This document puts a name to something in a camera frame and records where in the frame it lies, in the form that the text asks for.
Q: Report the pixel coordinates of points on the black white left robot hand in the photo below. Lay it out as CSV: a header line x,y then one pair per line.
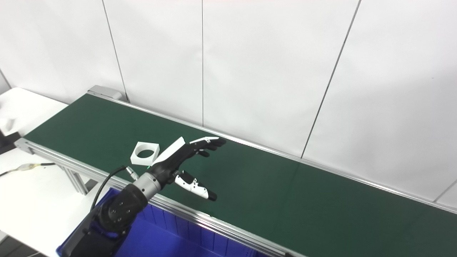
x,y
175,157

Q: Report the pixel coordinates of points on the white square part round hole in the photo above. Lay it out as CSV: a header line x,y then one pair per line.
x,y
135,156

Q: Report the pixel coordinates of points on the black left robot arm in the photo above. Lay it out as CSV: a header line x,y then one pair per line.
x,y
117,210

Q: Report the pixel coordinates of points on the blue plastic bin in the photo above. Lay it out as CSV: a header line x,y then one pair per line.
x,y
160,239

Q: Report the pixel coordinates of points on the grey conveyor end housing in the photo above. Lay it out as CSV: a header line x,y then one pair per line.
x,y
105,92

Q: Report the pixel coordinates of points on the aluminium conveyor leg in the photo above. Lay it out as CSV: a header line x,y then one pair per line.
x,y
76,182

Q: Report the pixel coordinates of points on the white block part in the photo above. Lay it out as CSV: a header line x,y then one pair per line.
x,y
7,125

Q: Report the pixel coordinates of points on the black flat object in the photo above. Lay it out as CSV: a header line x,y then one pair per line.
x,y
7,142

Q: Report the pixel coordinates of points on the green conveyor belt aluminium frame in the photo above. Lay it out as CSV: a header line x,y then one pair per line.
x,y
285,196

